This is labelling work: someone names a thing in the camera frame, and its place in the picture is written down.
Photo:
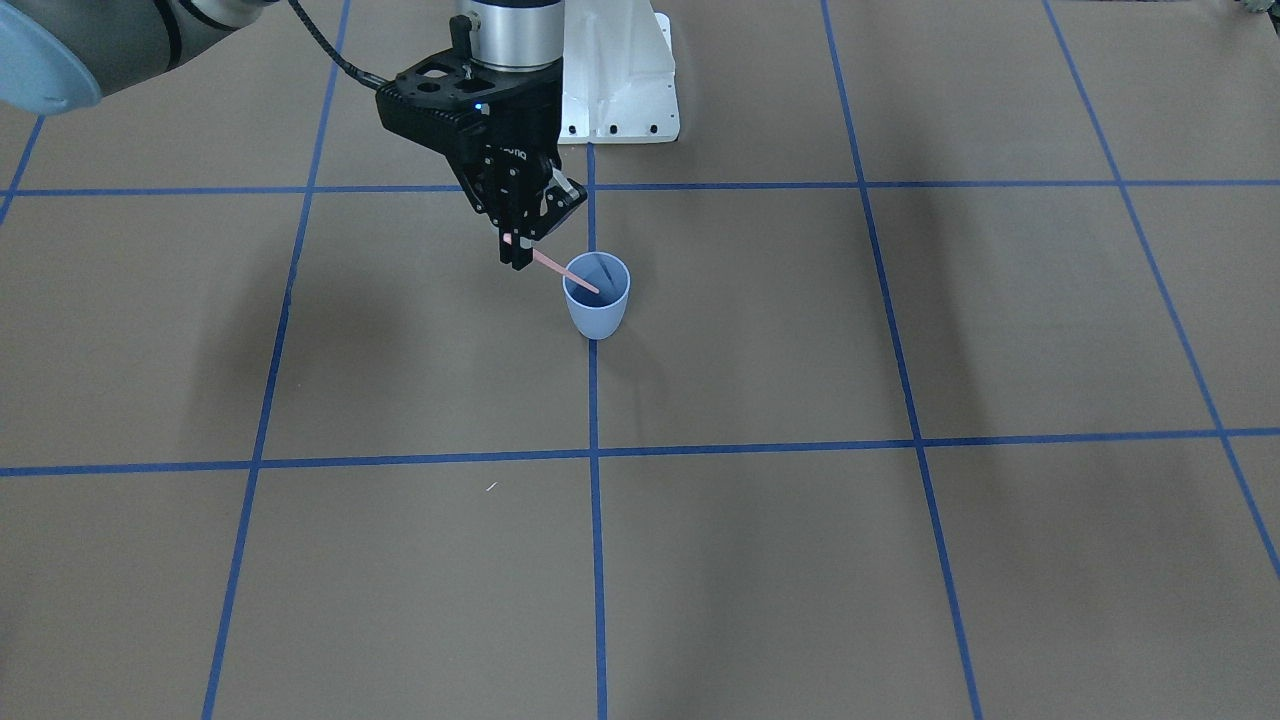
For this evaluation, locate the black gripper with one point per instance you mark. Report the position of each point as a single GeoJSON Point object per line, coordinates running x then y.
{"type": "Point", "coordinates": [524, 128]}

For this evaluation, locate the pink chopstick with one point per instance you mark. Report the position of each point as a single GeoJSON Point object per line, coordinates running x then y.
{"type": "Point", "coordinates": [539, 257]}

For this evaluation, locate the blue plastic cup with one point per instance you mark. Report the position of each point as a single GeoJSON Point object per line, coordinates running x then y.
{"type": "Point", "coordinates": [597, 315]}

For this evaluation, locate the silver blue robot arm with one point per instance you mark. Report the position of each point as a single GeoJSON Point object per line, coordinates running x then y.
{"type": "Point", "coordinates": [61, 56]}

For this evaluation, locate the brown paper table cover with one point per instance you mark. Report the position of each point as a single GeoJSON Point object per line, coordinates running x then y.
{"type": "Point", "coordinates": [947, 390]}

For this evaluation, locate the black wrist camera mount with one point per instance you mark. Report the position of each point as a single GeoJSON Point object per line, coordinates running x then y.
{"type": "Point", "coordinates": [423, 105]}

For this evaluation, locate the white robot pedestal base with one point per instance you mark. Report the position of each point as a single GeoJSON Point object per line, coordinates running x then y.
{"type": "Point", "coordinates": [619, 74]}

